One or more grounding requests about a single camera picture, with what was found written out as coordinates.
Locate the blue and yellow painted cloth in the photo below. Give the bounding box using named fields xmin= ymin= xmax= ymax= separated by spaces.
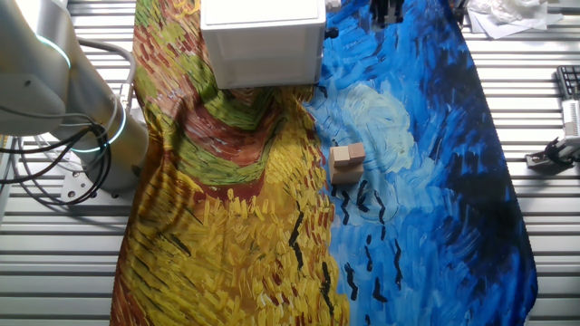
xmin=110 ymin=0 xmax=540 ymax=326

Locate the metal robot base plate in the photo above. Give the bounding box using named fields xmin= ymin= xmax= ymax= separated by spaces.
xmin=60 ymin=156 xmax=121 ymax=204

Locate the thick grey robot cable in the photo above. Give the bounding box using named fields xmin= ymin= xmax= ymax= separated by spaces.
xmin=74 ymin=37 xmax=138 ymax=112

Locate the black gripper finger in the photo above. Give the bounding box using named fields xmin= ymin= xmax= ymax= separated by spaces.
xmin=369 ymin=0 xmax=387 ymax=27
xmin=387 ymin=0 xmax=405 ymax=24

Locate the black cable bundle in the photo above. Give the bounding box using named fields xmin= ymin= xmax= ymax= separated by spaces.
xmin=0 ymin=104 xmax=114 ymax=207

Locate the stepped wooden block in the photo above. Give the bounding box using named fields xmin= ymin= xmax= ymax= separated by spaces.
xmin=328 ymin=141 xmax=367 ymax=186

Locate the black keyboard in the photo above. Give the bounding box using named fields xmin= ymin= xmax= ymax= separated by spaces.
xmin=556 ymin=65 xmax=580 ymax=100

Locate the white plastic drawer cabinet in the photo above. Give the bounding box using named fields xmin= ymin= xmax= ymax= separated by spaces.
xmin=199 ymin=0 xmax=327 ymax=91

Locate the crumpled white paper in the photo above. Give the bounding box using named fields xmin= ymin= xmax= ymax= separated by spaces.
xmin=465 ymin=0 xmax=566 ymax=41

